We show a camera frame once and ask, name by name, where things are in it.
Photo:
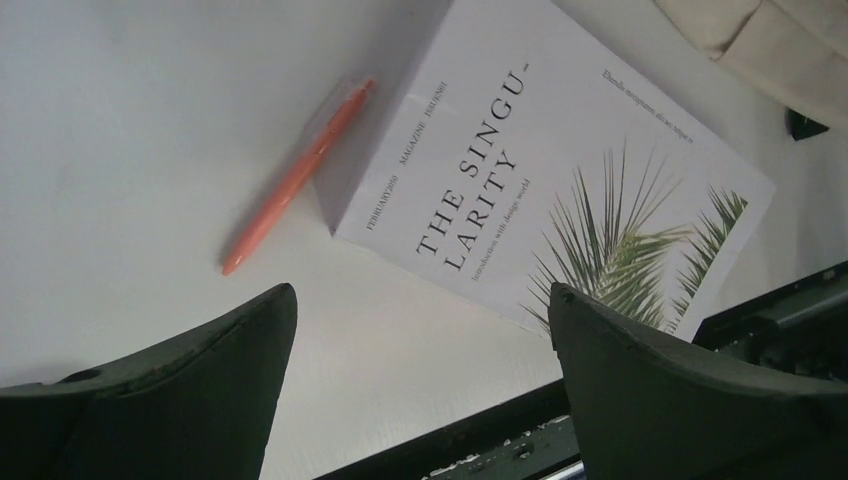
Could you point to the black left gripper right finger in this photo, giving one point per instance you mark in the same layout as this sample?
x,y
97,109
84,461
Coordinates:
x,y
647,405

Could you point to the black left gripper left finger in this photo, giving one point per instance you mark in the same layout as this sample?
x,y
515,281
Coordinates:
x,y
199,405

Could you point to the white Singularity palm magazine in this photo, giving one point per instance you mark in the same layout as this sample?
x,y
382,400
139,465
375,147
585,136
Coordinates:
x,y
511,151

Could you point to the cream canvas student bag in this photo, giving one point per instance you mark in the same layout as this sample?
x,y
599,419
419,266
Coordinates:
x,y
795,52

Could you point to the orange pen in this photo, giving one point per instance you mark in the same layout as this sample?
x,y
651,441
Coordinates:
x,y
320,135

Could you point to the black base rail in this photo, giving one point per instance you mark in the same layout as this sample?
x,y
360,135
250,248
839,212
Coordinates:
x,y
800,329

